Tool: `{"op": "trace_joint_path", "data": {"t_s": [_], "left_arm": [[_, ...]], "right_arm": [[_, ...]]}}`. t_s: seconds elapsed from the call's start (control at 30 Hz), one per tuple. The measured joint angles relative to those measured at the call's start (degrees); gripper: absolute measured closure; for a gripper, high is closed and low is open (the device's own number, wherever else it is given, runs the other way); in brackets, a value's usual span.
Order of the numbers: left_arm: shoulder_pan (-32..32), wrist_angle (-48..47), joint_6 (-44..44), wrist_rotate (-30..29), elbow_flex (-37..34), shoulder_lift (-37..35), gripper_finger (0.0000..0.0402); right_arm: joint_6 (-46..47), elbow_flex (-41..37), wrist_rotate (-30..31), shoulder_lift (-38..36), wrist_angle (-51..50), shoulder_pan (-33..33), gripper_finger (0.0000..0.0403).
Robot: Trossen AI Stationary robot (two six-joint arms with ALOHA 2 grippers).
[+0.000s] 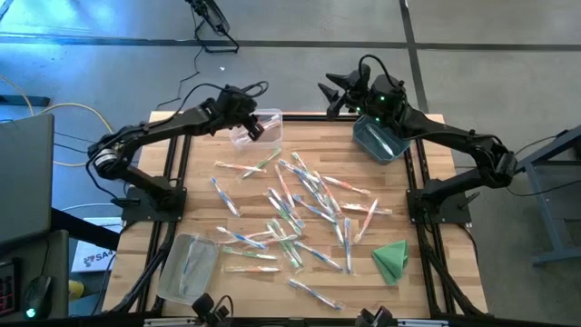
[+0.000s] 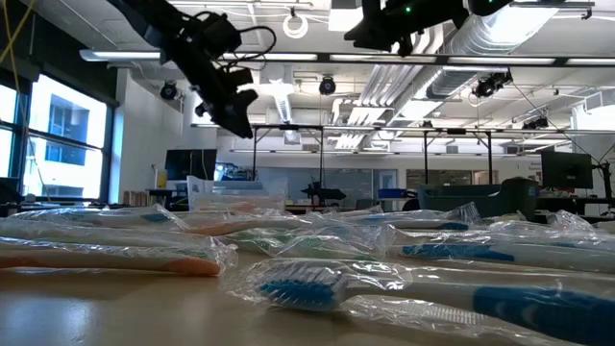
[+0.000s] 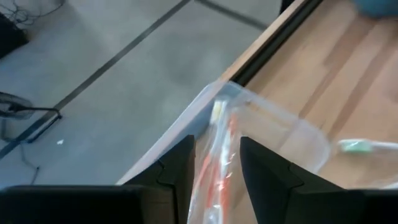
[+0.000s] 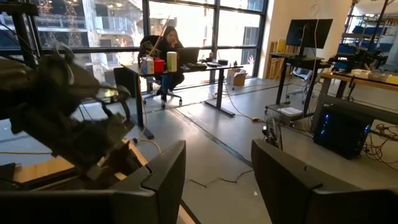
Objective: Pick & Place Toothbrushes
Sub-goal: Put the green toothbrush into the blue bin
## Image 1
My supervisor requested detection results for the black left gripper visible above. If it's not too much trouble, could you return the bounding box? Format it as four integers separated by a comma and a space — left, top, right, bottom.
212, 88, 266, 142

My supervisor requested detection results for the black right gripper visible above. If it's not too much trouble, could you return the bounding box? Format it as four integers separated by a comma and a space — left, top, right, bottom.
317, 63, 408, 126

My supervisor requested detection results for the blue toothbrush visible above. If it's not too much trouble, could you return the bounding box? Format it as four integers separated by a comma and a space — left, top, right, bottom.
215, 225, 269, 252
298, 174, 336, 215
210, 175, 241, 218
342, 216, 354, 276
293, 240, 345, 273
178, 235, 201, 296
291, 194, 338, 225
265, 188, 306, 229
287, 277, 345, 312
277, 158, 322, 183

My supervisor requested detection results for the clear plastic container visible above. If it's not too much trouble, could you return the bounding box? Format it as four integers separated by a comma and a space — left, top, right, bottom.
229, 107, 284, 151

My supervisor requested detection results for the teal plastic bin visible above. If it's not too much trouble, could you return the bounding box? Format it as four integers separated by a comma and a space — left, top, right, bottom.
351, 113, 412, 165

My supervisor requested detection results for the black floor fan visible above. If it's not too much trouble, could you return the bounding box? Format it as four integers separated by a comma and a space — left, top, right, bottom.
183, 0, 241, 55

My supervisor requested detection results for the clear shallow plastic tray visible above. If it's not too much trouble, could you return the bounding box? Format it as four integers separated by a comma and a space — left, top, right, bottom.
156, 232, 221, 306

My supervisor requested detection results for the white sheet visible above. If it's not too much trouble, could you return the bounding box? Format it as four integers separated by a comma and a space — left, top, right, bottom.
81, 215, 123, 228

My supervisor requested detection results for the green folded cloth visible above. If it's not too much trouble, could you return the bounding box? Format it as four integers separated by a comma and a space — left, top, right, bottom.
370, 239, 409, 286

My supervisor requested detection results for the black desk beam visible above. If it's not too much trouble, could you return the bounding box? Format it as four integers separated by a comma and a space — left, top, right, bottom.
49, 207, 122, 252

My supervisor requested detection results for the white printed box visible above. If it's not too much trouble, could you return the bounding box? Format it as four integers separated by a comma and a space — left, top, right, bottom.
70, 239, 120, 274

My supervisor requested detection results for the blue grey metal table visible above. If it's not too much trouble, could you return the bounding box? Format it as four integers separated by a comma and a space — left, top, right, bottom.
501, 124, 581, 268

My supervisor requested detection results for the dark floor bar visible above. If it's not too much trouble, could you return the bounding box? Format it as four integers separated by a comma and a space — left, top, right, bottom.
0, 94, 51, 108

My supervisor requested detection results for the grey monitor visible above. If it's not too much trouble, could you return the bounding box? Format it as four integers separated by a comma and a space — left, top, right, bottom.
0, 113, 55, 249

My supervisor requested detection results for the black desk top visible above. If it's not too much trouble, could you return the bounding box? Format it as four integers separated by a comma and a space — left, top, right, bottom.
0, 229, 70, 319

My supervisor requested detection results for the yellow object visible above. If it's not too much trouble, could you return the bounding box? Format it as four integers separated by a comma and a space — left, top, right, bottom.
67, 280, 86, 301

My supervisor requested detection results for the black computer mouse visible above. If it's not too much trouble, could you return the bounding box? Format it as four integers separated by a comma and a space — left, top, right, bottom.
22, 274, 54, 321

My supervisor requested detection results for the black keyboard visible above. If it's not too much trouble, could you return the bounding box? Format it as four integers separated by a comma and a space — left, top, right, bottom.
0, 258, 22, 318

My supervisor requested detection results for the black floor cable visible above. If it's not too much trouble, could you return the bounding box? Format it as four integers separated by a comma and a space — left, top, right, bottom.
153, 45, 205, 113

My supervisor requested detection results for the yellow floor cable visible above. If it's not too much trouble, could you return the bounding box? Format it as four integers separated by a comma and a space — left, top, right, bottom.
0, 74, 114, 168

